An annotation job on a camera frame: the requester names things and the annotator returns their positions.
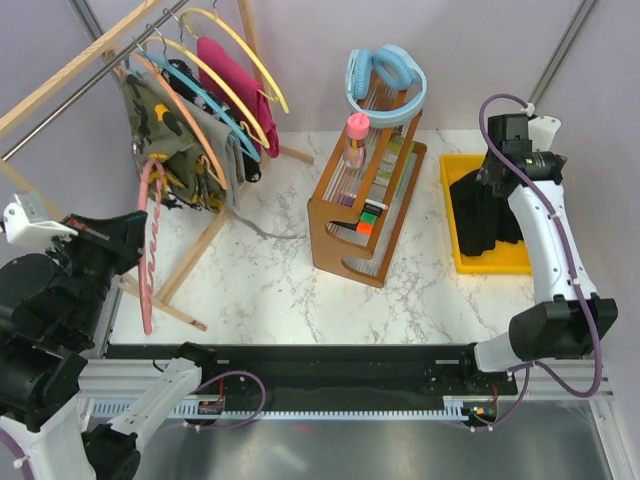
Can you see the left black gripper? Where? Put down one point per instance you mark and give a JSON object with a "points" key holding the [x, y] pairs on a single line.
{"points": [[124, 235]]}

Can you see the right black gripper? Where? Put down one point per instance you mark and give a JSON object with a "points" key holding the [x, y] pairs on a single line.
{"points": [[481, 176]]}

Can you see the pink hanger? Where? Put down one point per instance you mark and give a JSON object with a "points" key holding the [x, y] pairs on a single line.
{"points": [[152, 174]]}

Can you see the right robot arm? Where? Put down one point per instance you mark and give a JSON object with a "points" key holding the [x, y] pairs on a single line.
{"points": [[568, 313]]}

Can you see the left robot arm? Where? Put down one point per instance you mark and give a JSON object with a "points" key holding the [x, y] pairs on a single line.
{"points": [[50, 308]]}

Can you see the camouflage trousers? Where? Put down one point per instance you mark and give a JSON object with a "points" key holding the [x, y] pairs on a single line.
{"points": [[160, 130]]}

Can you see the grey trousers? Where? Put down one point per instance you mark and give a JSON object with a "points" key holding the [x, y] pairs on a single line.
{"points": [[226, 150]]}

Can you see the blue hanger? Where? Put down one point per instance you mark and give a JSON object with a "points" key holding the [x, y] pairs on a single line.
{"points": [[202, 98]]}

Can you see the inner yellow hanger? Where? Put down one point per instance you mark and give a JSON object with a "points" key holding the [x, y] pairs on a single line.
{"points": [[261, 137]]}

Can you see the yellow hanger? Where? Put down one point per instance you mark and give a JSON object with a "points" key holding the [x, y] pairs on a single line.
{"points": [[273, 92], [261, 137]]}

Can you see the orange hanger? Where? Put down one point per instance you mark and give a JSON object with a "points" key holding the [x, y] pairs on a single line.
{"points": [[212, 164]]}

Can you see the magenta trousers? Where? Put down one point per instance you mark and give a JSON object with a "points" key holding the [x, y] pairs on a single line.
{"points": [[248, 89]]}

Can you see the outer yellow hanger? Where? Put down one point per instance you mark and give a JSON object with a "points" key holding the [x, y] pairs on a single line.
{"points": [[273, 92]]}

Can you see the yellow plastic tray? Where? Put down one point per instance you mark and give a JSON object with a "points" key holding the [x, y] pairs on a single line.
{"points": [[505, 258]]}

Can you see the green booklet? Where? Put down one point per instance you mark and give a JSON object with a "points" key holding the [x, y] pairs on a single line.
{"points": [[388, 163]]}

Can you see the white marker pen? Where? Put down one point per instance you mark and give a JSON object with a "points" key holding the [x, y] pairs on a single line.
{"points": [[376, 204]]}

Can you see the green cube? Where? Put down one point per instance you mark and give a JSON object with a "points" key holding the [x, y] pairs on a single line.
{"points": [[367, 218]]}

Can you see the orange cube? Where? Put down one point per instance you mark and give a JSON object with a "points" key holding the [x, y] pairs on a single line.
{"points": [[364, 228]]}

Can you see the wooden desk shelf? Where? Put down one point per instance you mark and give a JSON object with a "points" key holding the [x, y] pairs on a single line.
{"points": [[356, 215]]}

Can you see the light blue headphones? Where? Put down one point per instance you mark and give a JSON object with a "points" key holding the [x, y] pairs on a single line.
{"points": [[397, 70]]}

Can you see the pink cap bottle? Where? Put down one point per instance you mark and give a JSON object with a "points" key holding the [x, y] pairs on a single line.
{"points": [[357, 130]]}

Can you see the wooden clothes rack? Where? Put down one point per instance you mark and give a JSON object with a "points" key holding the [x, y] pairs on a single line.
{"points": [[18, 114]]}

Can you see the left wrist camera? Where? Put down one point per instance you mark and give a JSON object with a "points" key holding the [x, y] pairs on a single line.
{"points": [[26, 223]]}

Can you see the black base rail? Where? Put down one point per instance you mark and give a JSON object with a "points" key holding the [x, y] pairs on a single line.
{"points": [[347, 379]]}

